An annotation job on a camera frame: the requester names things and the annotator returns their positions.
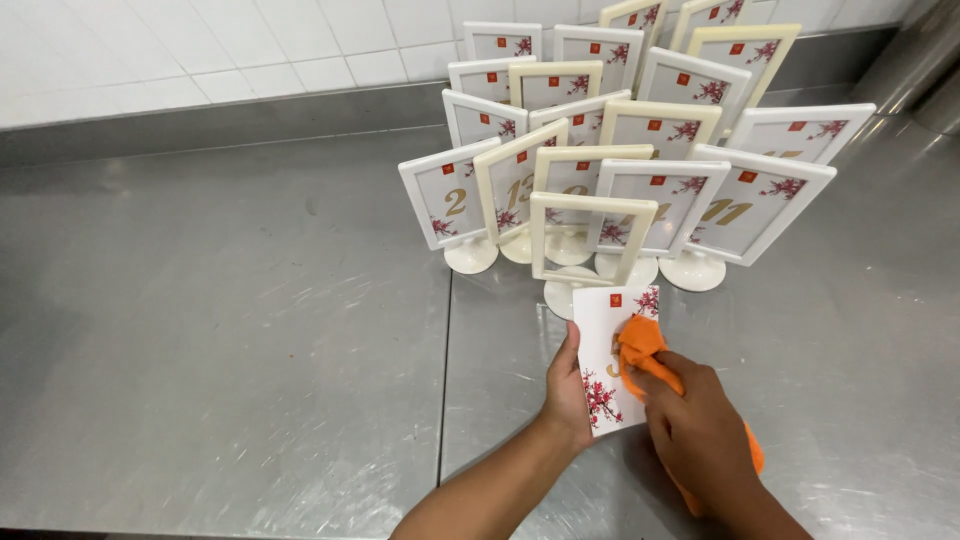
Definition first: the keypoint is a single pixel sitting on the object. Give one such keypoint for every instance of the person's left hand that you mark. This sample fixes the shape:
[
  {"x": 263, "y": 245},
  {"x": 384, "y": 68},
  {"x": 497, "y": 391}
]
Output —
[{"x": 562, "y": 397}]

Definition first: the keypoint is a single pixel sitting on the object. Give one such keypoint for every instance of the empty cream frame stand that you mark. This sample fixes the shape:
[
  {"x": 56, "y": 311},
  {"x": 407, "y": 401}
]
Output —
[{"x": 539, "y": 240}]

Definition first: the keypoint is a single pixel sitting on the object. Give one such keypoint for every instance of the white floral number card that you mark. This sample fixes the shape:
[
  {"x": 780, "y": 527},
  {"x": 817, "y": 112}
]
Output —
[{"x": 600, "y": 337}]

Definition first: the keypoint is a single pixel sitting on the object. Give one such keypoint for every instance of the tall steel cylinder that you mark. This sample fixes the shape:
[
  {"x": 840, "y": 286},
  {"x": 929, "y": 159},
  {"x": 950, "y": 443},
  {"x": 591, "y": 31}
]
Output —
[{"x": 892, "y": 52}]

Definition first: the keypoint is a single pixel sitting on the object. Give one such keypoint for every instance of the group of table number stands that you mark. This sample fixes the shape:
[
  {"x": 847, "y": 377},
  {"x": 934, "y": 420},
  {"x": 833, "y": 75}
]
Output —
[{"x": 450, "y": 202}]

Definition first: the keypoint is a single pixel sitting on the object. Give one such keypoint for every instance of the person's right hand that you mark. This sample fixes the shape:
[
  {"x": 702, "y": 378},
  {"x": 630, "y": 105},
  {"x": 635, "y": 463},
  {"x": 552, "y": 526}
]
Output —
[{"x": 701, "y": 427}]

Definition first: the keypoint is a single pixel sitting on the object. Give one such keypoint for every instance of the orange cleaning cloth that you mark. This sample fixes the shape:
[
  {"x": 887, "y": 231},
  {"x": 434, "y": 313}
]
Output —
[{"x": 637, "y": 341}]

